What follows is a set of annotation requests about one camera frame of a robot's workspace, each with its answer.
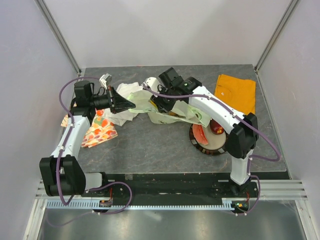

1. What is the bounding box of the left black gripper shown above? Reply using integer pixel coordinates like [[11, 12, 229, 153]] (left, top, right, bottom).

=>
[[89, 86, 135, 114]]

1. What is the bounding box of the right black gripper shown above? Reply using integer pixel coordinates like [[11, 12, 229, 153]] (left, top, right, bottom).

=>
[[150, 86, 176, 114]]

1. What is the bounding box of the light green plastic bag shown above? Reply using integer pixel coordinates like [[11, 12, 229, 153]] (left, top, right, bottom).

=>
[[127, 90, 211, 127]]

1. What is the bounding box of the orange red fake fruit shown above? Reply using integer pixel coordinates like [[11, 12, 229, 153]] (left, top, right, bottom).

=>
[[192, 124, 209, 146]]

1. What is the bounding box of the dark red fake apple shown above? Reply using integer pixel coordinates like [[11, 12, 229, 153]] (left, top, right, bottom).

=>
[[209, 119, 225, 135]]

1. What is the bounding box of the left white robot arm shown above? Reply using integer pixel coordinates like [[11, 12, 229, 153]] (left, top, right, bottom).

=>
[[39, 78, 136, 197]]

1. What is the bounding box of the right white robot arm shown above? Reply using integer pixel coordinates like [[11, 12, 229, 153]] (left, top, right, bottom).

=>
[[142, 67, 259, 197]]

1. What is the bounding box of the white crumpled cloth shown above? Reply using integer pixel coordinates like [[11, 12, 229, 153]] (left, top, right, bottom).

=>
[[102, 81, 145, 127]]

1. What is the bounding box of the orange floral cloth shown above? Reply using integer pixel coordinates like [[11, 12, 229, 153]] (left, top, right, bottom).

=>
[[60, 108, 119, 149]]

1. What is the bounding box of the dark rimmed ceramic plate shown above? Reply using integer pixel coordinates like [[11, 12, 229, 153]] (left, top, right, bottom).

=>
[[189, 124, 228, 156]]

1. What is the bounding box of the orange folded cloth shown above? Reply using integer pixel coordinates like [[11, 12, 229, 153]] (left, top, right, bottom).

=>
[[214, 74, 256, 115]]

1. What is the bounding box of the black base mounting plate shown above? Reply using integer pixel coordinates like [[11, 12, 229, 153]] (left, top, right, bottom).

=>
[[82, 172, 259, 199]]

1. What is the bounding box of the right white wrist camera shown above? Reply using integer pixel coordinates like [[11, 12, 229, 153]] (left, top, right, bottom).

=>
[[142, 77, 161, 93]]

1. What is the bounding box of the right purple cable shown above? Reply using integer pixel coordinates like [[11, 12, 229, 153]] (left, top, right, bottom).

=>
[[141, 83, 281, 217]]

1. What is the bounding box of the purple cable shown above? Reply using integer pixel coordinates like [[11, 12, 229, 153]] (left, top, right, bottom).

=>
[[141, 83, 281, 217], [44, 76, 133, 227]]

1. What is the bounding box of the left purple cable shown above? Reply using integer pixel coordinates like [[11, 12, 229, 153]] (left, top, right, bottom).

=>
[[44, 76, 133, 227]]

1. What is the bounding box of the grey slotted cable duct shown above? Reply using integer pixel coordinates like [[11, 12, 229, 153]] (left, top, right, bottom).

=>
[[45, 198, 249, 211]]

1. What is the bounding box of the left aluminium frame post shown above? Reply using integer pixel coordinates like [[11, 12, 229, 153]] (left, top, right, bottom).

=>
[[35, 0, 82, 76]]

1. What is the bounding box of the aluminium frame post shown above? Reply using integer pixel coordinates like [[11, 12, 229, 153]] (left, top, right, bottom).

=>
[[254, 0, 300, 74], [35, 0, 82, 76]]

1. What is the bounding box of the aluminium front rail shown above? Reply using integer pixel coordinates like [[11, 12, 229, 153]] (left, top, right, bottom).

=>
[[35, 179, 308, 201]]

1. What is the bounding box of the right aluminium frame post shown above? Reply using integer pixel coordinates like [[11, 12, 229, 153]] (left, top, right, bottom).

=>
[[254, 0, 300, 74]]

